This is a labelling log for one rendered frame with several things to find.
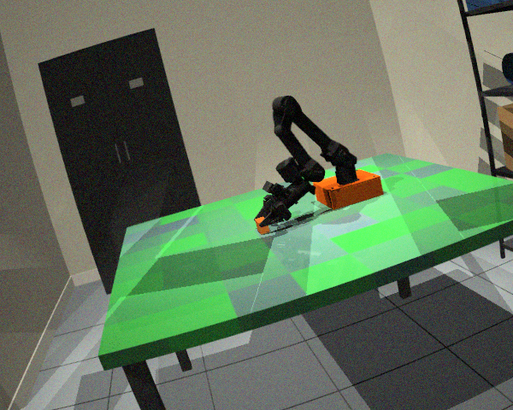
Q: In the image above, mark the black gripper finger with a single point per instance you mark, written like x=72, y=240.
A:
x=264, y=211
x=272, y=218

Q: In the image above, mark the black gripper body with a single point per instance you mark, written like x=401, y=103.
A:
x=282, y=205

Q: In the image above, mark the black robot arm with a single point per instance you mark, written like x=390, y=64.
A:
x=287, y=110

